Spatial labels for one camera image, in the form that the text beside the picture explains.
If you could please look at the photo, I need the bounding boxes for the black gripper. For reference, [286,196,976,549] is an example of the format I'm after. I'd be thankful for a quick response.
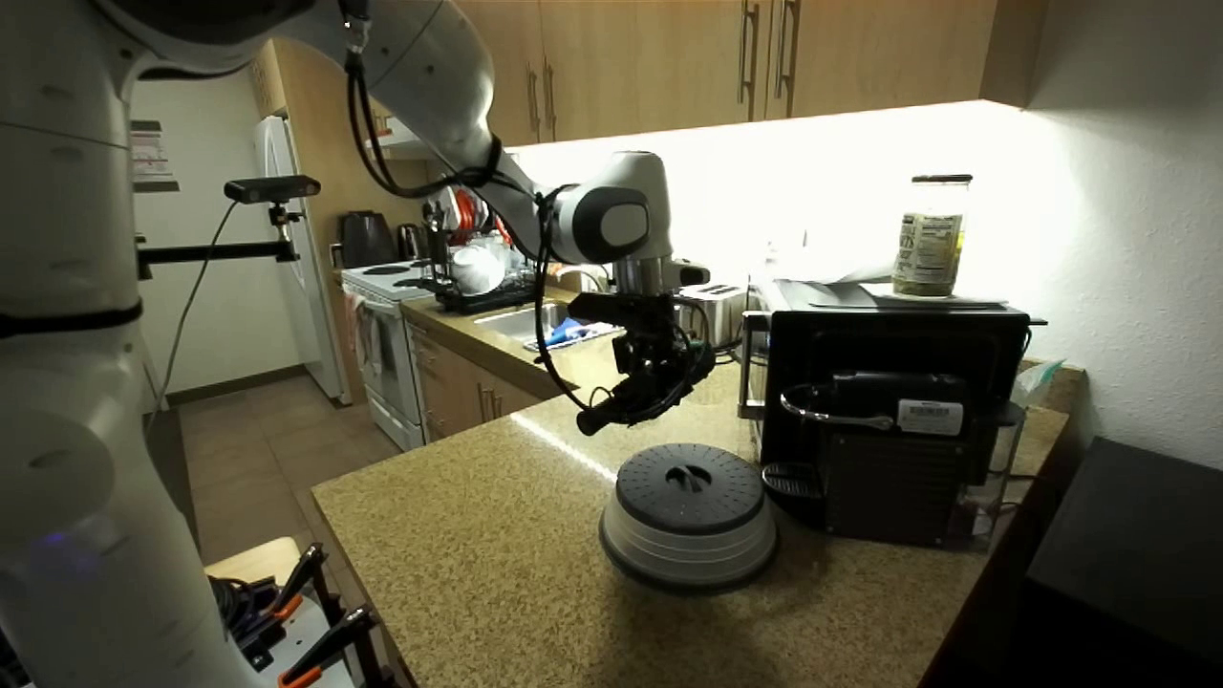
[616,314,720,416]

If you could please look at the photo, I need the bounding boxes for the blue cloth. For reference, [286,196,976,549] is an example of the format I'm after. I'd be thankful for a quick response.
[539,314,626,351]

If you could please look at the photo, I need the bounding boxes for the grey round microwave cover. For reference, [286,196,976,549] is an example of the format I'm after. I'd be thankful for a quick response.
[595,441,779,596]

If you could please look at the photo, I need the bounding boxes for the black flat pan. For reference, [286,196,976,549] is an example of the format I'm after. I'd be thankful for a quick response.
[431,266,549,317]

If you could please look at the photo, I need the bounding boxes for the wooden lower cabinet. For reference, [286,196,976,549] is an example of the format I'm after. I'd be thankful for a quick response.
[403,317,549,447]

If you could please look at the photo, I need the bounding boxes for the red white plastic bag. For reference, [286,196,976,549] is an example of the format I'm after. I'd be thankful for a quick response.
[423,184,539,303]

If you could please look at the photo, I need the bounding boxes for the black silver microwave oven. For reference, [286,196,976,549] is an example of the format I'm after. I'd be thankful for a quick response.
[743,275,1036,442]

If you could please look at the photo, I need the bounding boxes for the black coffee machine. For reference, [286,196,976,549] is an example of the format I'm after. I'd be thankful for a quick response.
[762,368,1028,549]

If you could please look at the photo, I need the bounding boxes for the white kitchen stove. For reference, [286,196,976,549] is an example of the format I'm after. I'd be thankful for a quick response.
[337,259,435,455]

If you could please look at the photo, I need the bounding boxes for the glass jar with label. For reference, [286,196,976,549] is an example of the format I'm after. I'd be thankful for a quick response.
[891,172,976,298]

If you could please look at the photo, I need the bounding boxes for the wooden upper cabinets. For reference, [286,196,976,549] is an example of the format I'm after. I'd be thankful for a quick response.
[453,0,1007,147]

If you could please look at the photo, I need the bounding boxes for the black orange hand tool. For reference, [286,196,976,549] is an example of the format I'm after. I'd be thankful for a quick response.
[236,543,328,658]
[274,603,383,688]

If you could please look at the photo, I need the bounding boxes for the black side furniture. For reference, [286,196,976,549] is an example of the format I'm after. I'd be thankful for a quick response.
[1017,435,1223,688]

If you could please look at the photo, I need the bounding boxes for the paper notice sheet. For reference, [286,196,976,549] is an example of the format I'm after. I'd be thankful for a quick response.
[126,116,179,200]

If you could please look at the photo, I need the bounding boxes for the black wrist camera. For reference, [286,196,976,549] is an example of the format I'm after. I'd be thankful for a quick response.
[566,286,715,326]

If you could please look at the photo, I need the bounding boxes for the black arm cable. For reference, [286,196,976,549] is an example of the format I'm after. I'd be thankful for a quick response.
[342,10,605,421]

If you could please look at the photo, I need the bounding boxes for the black camera on stand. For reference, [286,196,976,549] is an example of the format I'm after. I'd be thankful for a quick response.
[130,172,325,284]

